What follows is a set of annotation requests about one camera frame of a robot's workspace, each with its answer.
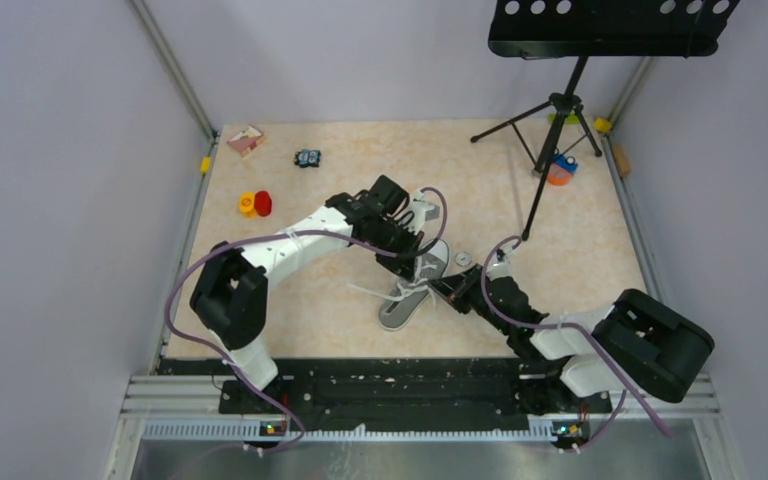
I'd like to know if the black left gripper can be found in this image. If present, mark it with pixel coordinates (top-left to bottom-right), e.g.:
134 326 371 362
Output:
368 217 424 283

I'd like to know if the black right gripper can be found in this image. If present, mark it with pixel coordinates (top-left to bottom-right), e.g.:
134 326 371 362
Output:
428 263 514 336

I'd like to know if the grey canvas sneaker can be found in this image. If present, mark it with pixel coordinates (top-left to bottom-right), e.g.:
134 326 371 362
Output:
378 240 451 331

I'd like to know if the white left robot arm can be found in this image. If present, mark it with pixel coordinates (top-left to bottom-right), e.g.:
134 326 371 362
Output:
189 175 441 414

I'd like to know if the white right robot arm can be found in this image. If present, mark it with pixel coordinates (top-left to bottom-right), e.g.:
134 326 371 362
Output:
431 266 715 412

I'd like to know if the small round white token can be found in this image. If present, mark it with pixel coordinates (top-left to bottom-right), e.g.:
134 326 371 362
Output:
454 251 473 267

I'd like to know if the small black blue toy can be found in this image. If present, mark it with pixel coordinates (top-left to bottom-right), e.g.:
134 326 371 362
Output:
294 149 321 168

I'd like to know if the red round toy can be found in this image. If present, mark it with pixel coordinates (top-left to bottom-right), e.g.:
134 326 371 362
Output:
254 190 273 217

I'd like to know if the yellow round toy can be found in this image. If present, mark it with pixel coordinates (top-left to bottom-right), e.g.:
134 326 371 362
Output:
238 192 258 218

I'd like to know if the pink and white box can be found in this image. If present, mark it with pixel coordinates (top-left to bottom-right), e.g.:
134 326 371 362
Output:
226 125 265 157

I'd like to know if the orange blue toy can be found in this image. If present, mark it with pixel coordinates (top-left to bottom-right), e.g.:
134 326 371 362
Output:
547 154 579 186

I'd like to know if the yellow corner clip left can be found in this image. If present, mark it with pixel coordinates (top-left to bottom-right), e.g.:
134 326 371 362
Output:
200 156 211 175

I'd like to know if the yellow corner clip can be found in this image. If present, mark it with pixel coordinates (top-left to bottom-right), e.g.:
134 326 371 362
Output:
200 156 211 175
593 117 613 134

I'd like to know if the yellow corner clip right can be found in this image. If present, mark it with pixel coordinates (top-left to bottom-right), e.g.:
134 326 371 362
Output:
593 117 613 134

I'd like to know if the black music stand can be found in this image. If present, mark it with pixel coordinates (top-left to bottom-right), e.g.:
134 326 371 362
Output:
470 0 742 243

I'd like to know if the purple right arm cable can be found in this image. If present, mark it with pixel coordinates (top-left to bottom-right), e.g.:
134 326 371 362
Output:
480 235 674 453

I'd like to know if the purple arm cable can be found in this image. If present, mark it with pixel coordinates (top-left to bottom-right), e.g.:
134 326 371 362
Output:
480 235 674 453
162 186 450 457

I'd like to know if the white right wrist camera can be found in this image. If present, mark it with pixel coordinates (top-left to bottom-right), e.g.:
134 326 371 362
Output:
485 254 511 281

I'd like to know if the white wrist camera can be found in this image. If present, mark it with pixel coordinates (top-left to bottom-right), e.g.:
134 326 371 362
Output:
485 254 511 281
407 190 440 230

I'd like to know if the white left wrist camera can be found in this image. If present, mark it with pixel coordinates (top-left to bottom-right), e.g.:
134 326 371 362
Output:
407 190 440 230

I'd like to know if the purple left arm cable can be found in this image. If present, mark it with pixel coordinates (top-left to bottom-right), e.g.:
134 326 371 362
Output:
162 186 450 457

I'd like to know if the white slotted cable duct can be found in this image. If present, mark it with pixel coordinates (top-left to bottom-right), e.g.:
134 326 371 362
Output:
142 419 557 442

